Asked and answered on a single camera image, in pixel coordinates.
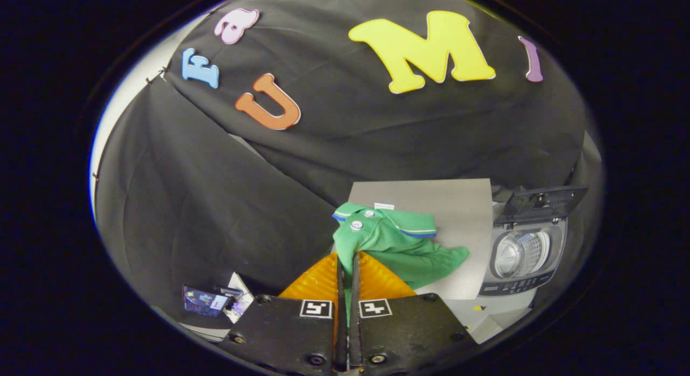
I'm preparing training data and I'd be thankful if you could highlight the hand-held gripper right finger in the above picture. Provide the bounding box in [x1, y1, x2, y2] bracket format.
[348, 251, 478, 373]

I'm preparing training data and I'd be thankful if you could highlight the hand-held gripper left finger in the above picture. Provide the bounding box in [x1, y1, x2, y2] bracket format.
[218, 252, 346, 373]

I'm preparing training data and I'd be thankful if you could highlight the green polo shirt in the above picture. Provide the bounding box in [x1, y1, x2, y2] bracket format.
[332, 202, 470, 325]

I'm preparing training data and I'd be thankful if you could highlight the dark grey washing machine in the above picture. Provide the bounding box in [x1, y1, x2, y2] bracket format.
[477, 214, 570, 298]

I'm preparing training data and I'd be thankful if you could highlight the dark transparent washing machine lid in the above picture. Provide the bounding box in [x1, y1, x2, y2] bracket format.
[493, 185, 589, 226]

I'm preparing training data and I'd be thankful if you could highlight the white device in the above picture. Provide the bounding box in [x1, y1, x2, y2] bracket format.
[222, 272, 255, 324]

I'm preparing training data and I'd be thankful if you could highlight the black backdrop cloth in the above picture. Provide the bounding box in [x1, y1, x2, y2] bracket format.
[94, 0, 594, 325]

